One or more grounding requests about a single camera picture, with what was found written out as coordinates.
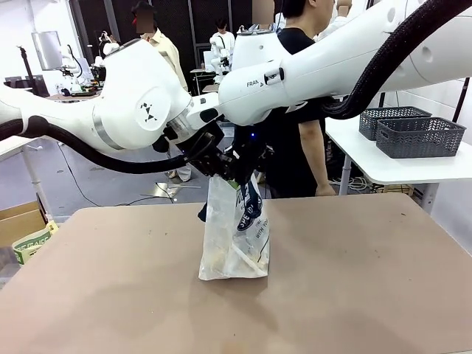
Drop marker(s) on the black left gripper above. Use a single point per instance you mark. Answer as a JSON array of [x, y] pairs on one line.
[[208, 151]]

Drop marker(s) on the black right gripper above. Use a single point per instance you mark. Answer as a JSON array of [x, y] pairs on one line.
[[247, 147]]

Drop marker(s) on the translucent plastic shopping bag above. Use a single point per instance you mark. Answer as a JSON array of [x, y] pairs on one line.
[[236, 236]]

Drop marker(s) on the dark grey plastic basket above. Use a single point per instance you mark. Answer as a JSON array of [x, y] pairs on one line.
[[383, 118], [420, 138]]

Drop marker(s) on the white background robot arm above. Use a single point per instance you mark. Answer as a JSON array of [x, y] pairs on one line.
[[220, 59], [72, 66]]

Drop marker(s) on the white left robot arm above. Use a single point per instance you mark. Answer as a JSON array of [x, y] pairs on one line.
[[121, 110]]

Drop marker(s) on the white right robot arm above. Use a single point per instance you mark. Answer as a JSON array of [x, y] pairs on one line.
[[332, 62]]

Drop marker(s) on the person's right forearm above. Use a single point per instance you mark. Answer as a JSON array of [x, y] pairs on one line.
[[313, 155]]

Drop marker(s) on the person's right hand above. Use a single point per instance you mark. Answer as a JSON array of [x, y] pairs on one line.
[[325, 191]]

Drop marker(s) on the person in dark shirt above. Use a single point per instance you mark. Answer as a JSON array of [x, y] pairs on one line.
[[295, 147]]

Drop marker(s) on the person in white shirt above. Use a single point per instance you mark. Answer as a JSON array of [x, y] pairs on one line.
[[222, 37]]

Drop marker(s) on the white side table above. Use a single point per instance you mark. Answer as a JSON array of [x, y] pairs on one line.
[[398, 166]]

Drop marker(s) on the person in blue shirt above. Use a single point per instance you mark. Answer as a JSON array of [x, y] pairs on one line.
[[263, 14]]

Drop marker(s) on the green white paper sack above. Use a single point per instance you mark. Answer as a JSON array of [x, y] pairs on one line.
[[33, 241]]

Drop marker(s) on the white height-adjustable table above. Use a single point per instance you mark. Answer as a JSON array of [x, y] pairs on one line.
[[18, 147]]

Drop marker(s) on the brown cardboard box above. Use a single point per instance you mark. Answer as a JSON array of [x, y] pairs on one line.
[[18, 221]]

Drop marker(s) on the grey monitor screen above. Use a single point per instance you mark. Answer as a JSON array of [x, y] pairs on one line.
[[46, 49]]

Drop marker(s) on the black tripod stand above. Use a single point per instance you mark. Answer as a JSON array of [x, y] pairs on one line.
[[26, 70]]

